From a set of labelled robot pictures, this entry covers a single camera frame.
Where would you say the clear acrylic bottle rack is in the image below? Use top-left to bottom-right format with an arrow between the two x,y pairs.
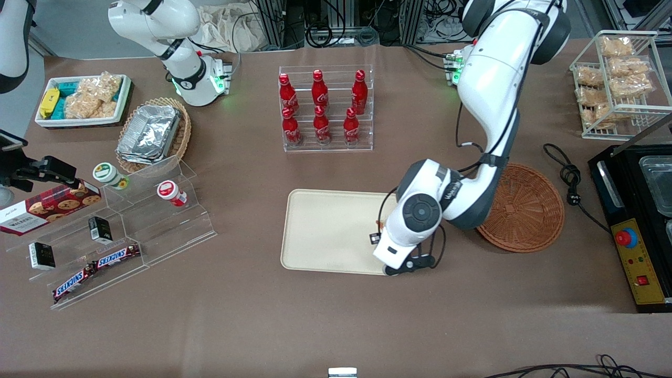
278,65 -> 374,153

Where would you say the green lid white jar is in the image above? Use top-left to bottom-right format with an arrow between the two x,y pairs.
93,163 -> 129,190

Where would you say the silver foil food container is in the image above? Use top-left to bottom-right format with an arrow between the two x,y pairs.
117,104 -> 182,165

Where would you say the clear bag of fried snacks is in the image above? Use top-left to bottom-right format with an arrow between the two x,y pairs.
576,87 -> 607,107
609,76 -> 654,99
600,36 -> 634,57
583,104 -> 631,129
576,66 -> 605,87
609,57 -> 652,78

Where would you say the white wire basket rack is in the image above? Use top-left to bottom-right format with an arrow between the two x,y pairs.
570,30 -> 672,141

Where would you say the black machine with yellow panel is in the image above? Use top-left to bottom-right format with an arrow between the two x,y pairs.
588,144 -> 672,314

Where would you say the yellow snack packet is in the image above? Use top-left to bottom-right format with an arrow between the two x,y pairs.
39,88 -> 60,119

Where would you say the Walkers red tartan cookie box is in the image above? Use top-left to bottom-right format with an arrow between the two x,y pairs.
0,181 -> 102,237

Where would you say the clear plastic container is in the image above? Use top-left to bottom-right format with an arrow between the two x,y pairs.
638,155 -> 672,218

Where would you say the cream plastic serving tray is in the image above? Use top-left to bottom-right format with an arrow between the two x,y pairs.
280,189 -> 405,276

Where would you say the Snickers chocolate bar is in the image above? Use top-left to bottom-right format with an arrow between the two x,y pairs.
52,265 -> 97,303
94,244 -> 141,268

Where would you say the grey metal lever bar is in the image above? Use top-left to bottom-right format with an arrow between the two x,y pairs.
612,113 -> 672,158

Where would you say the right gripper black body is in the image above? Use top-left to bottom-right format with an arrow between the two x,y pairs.
0,152 -> 49,193

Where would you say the clear bag of puffed crackers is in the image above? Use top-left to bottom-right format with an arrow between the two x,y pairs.
64,92 -> 119,120
87,72 -> 124,103

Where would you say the red lid white jar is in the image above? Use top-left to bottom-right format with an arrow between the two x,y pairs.
157,180 -> 187,207

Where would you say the small black carton box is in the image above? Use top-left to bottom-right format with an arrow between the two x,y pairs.
88,216 -> 112,244
29,241 -> 56,271

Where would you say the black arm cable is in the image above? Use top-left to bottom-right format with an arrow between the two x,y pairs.
454,97 -> 512,174

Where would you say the clear acrylic tiered shelf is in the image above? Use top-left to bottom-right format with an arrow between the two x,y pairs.
5,155 -> 217,310

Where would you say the aluminium frame post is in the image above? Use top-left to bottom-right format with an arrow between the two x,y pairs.
601,0 -> 672,32
402,0 -> 427,45
256,0 -> 287,50

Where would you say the light wicker basket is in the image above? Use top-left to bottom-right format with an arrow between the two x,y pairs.
115,97 -> 192,174

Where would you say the red Coca-Cola bottle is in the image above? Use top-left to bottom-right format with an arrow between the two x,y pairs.
313,105 -> 331,145
282,108 -> 302,146
278,73 -> 299,115
343,108 -> 361,145
351,69 -> 368,113
312,69 -> 329,111

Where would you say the brown round wicker basket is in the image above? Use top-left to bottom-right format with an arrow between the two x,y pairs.
475,163 -> 566,254

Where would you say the black floor cable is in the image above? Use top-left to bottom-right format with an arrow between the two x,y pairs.
483,354 -> 672,378

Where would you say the white rectangular snack bin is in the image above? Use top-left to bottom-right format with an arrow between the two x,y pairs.
34,73 -> 133,129

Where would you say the white cloth bag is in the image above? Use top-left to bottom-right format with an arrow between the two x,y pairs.
197,4 -> 268,53

